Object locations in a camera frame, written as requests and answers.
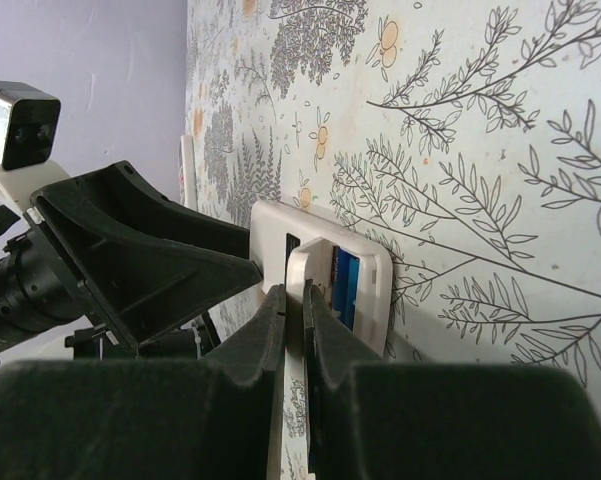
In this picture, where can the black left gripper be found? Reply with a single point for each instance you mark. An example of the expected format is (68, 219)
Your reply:
(112, 248)

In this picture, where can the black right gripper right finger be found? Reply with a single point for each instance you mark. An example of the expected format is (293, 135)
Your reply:
(374, 419)

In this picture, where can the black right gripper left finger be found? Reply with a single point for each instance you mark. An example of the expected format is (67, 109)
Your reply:
(218, 417)

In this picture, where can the white battery cover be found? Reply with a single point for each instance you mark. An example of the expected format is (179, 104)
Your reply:
(288, 455)

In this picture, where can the grey calculator remote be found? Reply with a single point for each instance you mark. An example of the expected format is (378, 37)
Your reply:
(187, 173)

